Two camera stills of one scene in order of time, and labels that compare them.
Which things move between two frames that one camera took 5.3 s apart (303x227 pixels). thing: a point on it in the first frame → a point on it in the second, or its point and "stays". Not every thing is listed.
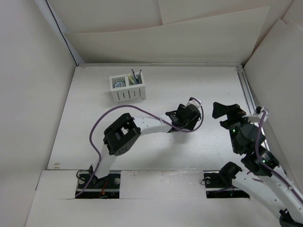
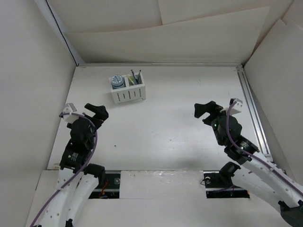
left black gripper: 189,125 → 100,111
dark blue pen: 134,75 stays
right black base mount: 218,183 stays
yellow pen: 131,80 stays
